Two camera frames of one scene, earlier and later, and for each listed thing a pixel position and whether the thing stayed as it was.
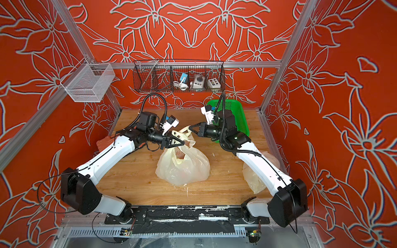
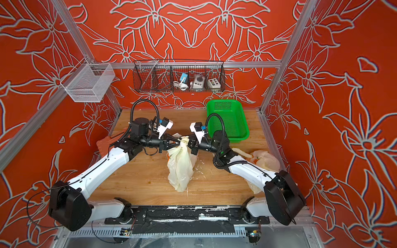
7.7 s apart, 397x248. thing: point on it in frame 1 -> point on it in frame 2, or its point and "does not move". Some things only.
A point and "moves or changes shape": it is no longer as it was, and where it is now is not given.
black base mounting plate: (186, 220) does not move
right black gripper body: (210, 132) -> (196, 148)
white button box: (213, 83) does not move
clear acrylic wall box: (88, 82) does not move
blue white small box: (186, 80) does not move
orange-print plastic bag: (182, 165) moves or changes shape
